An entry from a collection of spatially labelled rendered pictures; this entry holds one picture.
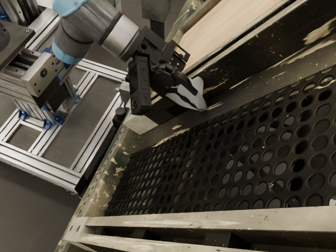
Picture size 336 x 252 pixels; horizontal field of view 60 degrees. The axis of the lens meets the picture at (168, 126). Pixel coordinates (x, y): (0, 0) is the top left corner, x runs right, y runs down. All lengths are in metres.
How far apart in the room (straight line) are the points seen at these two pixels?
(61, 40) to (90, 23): 0.10
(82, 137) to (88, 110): 0.20
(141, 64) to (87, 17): 0.13
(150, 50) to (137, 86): 0.09
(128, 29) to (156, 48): 0.08
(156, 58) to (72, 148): 1.27
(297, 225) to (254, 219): 0.05
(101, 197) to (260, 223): 0.66
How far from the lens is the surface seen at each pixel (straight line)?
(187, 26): 1.28
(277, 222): 0.28
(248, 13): 0.83
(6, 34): 1.16
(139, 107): 0.55
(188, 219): 0.37
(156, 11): 1.53
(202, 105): 0.63
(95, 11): 0.58
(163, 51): 0.62
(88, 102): 1.95
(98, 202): 0.90
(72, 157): 1.77
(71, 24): 0.60
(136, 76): 0.57
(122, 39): 0.57
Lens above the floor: 1.73
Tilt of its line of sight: 59 degrees down
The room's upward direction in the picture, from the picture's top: straight up
